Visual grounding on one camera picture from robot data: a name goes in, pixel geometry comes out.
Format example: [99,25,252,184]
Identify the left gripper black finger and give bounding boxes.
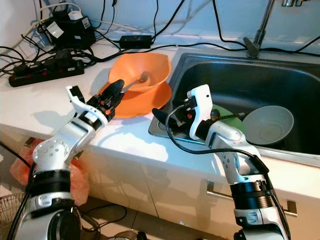
[105,79,124,105]
[109,81,126,118]

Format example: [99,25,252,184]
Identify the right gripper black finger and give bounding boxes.
[152,108,182,132]

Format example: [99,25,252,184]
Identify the cream kitchen cabinet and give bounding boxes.
[0,122,320,240]

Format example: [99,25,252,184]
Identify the orange plastic plate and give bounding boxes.
[97,80,173,118]

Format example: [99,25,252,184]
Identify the thin dark chopstick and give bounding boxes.
[217,112,246,121]

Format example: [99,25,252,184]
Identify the orange plastic bowl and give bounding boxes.
[108,51,172,93]

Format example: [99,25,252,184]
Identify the black power adapter brick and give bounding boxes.
[119,34,153,49]

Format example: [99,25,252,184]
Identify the stainless steel sink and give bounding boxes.
[147,52,320,163]

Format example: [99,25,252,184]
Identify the black power strip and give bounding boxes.
[7,48,85,87]

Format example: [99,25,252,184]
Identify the black charger with white label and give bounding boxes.
[42,10,97,49]

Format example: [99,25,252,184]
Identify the grey plastic bowl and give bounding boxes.
[242,105,295,146]

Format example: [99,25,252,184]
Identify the orange plastic bag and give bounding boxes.
[10,137,91,206]

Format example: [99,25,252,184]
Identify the metal faucet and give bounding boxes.
[243,0,311,58]

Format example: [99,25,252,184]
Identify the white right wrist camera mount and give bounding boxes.
[187,84,213,140]

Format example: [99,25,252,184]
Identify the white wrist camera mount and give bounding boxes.
[187,84,213,140]
[65,85,106,128]

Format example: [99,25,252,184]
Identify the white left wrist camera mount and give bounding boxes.
[65,85,106,128]

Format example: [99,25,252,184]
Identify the metal drawer handle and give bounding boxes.
[206,181,298,217]

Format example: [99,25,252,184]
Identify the wire fan grille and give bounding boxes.
[0,192,31,240]

